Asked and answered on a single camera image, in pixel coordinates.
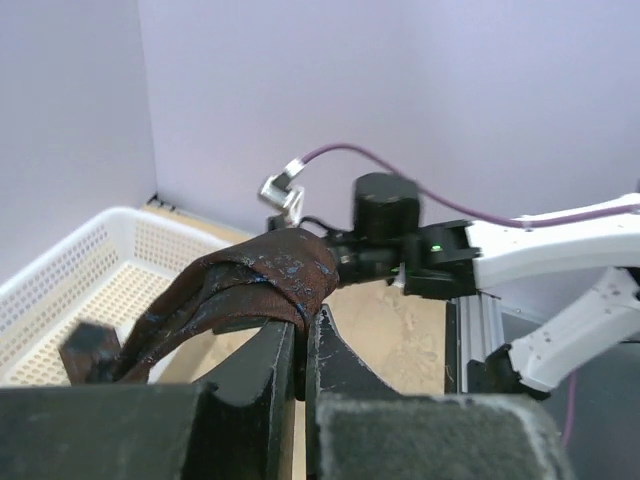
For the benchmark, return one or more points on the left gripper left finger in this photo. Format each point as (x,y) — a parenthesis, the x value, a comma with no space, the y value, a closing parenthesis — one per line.
(244,423)

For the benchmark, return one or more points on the aluminium frame rail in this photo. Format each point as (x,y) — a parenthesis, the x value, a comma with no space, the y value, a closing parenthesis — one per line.
(480,332)

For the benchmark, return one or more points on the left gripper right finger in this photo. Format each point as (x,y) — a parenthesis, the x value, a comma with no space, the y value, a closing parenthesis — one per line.
(353,417)

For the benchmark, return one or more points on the brown patterned tie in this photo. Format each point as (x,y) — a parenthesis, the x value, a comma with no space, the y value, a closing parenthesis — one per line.
(281,275)

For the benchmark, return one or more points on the white empty basket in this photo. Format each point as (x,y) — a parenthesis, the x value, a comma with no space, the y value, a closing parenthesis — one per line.
(107,271)

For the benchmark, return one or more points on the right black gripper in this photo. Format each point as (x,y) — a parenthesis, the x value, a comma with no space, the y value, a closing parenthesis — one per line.
(361,260)

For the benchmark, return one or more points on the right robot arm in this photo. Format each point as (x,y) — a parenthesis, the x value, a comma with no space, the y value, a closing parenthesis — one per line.
(460,258)

